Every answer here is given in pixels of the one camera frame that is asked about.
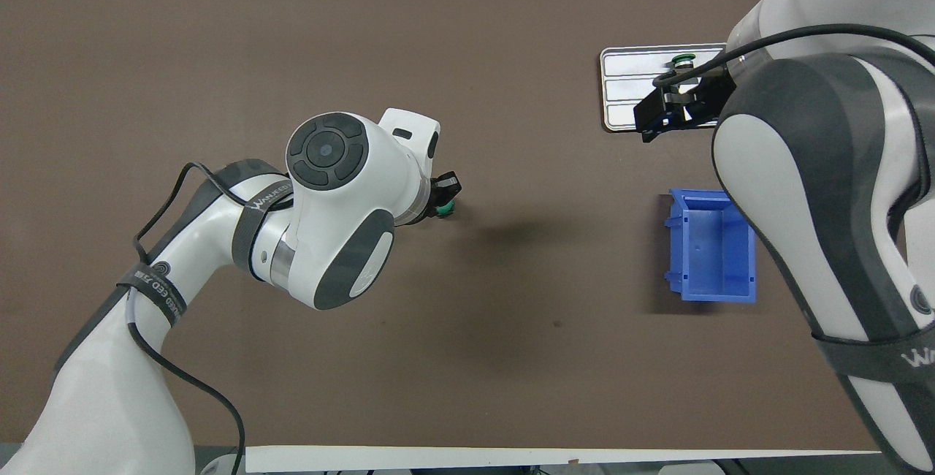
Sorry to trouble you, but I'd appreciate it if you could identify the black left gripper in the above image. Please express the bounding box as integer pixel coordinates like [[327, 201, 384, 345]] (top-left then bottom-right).
[[426, 171, 463, 223]]

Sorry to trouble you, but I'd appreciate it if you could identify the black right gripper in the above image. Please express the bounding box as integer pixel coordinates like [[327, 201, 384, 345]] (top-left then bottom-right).
[[633, 66, 738, 144]]

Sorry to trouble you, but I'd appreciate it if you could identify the grey metal tray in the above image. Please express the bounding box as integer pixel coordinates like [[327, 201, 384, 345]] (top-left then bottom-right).
[[600, 43, 728, 132]]

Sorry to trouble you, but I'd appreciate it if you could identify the blue plastic bin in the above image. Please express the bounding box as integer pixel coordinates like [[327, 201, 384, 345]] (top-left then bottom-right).
[[663, 189, 757, 304]]

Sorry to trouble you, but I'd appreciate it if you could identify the brown table mat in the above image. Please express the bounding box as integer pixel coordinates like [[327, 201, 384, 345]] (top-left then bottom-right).
[[0, 0, 883, 452]]

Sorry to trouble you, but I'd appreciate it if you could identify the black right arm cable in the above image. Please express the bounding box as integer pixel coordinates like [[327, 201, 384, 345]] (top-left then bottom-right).
[[652, 24, 935, 90]]

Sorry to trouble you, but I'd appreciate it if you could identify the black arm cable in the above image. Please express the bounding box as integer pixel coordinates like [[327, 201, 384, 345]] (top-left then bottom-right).
[[652, 24, 935, 90], [126, 161, 293, 475]]

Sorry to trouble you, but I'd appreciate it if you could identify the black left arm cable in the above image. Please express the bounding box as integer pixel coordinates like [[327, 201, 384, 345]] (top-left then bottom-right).
[[126, 161, 293, 475]]

